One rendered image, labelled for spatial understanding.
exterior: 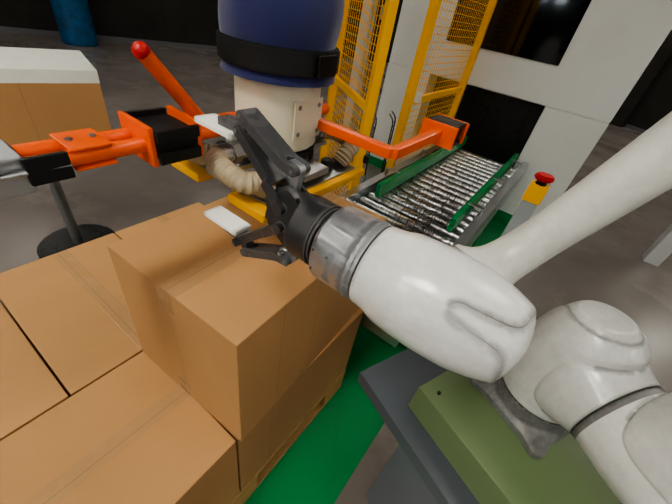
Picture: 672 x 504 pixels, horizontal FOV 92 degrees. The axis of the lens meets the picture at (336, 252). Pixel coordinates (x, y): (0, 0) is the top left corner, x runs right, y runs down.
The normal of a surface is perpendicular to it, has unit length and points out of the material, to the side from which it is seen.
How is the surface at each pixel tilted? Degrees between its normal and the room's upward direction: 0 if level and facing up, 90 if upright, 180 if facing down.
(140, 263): 0
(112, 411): 0
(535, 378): 91
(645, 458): 84
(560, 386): 84
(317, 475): 0
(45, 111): 90
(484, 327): 48
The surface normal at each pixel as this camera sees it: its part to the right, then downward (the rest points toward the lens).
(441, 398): 0.14, -0.79
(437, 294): -0.25, -0.23
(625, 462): -0.91, -0.16
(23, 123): 0.62, 0.56
